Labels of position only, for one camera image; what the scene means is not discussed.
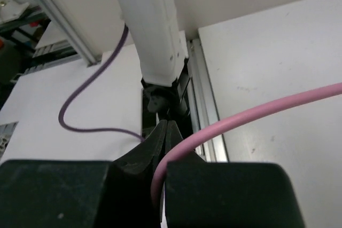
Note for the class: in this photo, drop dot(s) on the pink headphones with cable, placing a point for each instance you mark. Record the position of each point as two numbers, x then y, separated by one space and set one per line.
286 131

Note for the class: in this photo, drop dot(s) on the aluminium front rail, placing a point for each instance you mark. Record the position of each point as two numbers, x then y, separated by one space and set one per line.
203 108

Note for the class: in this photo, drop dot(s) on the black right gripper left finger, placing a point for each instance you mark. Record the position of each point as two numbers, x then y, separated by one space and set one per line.
46 193

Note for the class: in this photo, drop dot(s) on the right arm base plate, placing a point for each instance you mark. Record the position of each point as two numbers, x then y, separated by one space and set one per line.
149 116

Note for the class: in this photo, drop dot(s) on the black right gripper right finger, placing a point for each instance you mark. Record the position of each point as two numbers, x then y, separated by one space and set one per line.
238 194

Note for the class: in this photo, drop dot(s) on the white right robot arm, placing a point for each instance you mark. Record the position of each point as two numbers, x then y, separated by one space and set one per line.
154 29

